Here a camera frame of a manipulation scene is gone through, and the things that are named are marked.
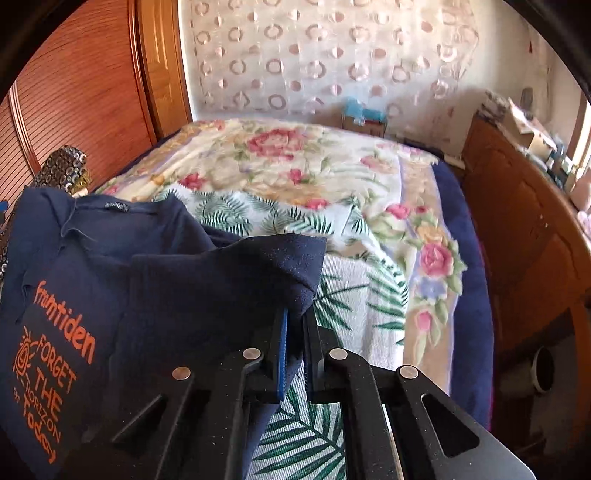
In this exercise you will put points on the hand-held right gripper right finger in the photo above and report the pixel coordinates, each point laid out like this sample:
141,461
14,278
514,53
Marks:
308,369

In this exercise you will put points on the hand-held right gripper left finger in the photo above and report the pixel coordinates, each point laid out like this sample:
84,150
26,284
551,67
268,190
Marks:
282,355

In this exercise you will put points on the navy polo shirt orange print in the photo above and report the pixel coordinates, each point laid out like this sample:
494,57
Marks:
138,240

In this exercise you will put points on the palm leaf print sheet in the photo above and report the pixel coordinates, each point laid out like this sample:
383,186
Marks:
351,295

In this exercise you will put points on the floral blanket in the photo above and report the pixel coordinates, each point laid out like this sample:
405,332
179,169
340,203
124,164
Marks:
258,161

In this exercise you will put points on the navy bed sheet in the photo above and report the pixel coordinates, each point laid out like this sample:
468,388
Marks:
466,240

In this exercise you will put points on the white round container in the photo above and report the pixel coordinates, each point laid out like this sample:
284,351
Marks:
542,369

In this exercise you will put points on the cardboard box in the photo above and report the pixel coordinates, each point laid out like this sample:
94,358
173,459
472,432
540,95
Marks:
358,127

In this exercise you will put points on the wooden headboard shelf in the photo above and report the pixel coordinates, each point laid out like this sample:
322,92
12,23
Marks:
521,240

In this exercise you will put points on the blue toy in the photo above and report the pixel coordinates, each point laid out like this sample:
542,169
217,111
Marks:
362,110

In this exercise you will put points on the folded circle-patterned cloth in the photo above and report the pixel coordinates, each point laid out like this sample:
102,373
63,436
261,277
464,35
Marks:
62,168

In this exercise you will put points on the sheer curtain with circles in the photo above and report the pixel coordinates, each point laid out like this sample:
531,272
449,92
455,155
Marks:
300,55

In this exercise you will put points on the clutter of small household things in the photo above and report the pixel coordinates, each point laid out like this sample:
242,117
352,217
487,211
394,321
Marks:
531,134

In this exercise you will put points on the wooden wardrobe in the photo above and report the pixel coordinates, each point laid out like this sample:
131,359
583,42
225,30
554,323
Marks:
92,92

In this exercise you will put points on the window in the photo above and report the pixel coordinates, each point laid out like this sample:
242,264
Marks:
582,138

